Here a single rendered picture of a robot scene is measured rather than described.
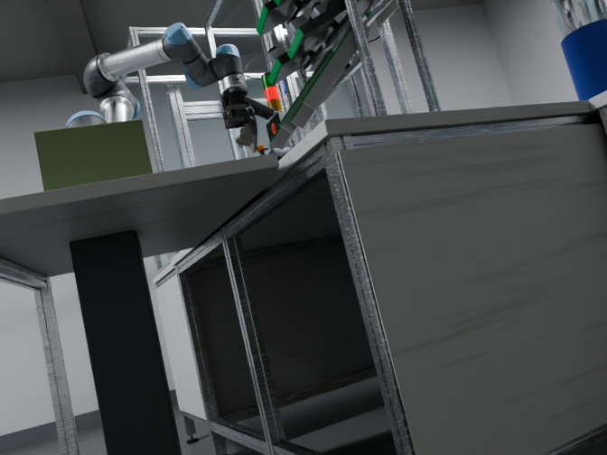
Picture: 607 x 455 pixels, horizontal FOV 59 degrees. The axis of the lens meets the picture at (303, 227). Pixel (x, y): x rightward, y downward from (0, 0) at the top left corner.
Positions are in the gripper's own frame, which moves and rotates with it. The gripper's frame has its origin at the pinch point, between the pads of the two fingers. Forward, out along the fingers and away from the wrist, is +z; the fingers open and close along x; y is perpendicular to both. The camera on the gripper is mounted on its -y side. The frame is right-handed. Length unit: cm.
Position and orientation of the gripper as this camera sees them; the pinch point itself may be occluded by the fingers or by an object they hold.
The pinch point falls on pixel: (255, 148)
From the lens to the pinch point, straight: 177.3
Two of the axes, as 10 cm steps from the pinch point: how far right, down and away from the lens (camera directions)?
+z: 2.3, 9.6, -1.4
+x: 4.0, -2.2, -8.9
